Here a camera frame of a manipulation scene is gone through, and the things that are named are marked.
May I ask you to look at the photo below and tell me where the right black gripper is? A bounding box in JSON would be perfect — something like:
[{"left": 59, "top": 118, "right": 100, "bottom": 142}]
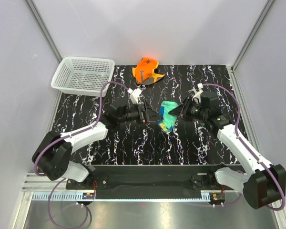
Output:
[{"left": 168, "top": 96, "right": 208, "bottom": 123}]

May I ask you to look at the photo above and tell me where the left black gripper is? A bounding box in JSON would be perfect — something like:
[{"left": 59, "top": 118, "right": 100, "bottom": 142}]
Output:
[{"left": 118, "top": 100, "right": 163, "bottom": 125}]

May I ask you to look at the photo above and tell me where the yellow blue crocodile towel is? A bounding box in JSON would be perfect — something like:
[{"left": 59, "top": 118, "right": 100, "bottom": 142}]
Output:
[{"left": 158, "top": 101, "right": 178, "bottom": 133}]

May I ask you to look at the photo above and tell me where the orange grey towel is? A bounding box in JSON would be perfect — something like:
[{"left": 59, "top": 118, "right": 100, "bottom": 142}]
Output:
[{"left": 132, "top": 57, "right": 164, "bottom": 85}]

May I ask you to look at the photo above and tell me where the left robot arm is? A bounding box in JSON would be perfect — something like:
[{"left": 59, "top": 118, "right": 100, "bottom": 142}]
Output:
[{"left": 32, "top": 100, "right": 161, "bottom": 189}]

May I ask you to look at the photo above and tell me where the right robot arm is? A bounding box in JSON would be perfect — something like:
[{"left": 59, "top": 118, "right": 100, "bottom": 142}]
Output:
[{"left": 169, "top": 91, "right": 286, "bottom": 210}]

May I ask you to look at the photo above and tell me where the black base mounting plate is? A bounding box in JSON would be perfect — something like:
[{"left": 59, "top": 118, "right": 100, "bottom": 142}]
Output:
[{"left": 66, "top": 165, "right": 227, "bottom": 190}]

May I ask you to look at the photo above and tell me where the white perforated plastic basket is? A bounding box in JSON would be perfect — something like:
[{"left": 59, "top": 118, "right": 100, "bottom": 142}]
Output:
[{"left": 51, "top": 56, "right": 115, "bottom": 97}]

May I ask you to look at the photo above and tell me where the right small connector board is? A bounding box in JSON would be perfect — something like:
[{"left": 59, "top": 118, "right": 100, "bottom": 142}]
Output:
[{"left": 211, "top": 193, "right": 225, "bottom": 201}]

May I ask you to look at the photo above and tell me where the small connector board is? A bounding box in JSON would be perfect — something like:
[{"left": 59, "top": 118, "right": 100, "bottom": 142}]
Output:
[
  {"left": 82, "top": 192, "right": 95, "bottom": 199},
  {"left": 211, "top": 193, "right": 225, "bottom": 201}
]

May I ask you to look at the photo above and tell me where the left small connector board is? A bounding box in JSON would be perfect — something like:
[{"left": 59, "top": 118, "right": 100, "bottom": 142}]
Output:
[{"left": 82, "top": 192, "right": 95, "bottom": 199}]

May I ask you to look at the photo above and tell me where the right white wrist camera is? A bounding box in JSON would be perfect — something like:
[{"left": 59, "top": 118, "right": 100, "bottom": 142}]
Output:
[{"left": 192, "top": 88, "right": 204, "bottom": 104}]

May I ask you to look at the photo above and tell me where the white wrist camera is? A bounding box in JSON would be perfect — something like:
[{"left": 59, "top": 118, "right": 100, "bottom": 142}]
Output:
[
  {"left": 192, "top": 88, "right": 204, "bottom": 104},
  {"left": 127, "top": 88, "right": 142, "bottom": 104}
]

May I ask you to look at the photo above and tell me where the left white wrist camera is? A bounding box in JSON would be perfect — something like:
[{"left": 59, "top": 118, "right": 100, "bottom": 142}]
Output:
[{"left": 127, "top": 88, "right": 142, "bottom": 104}]

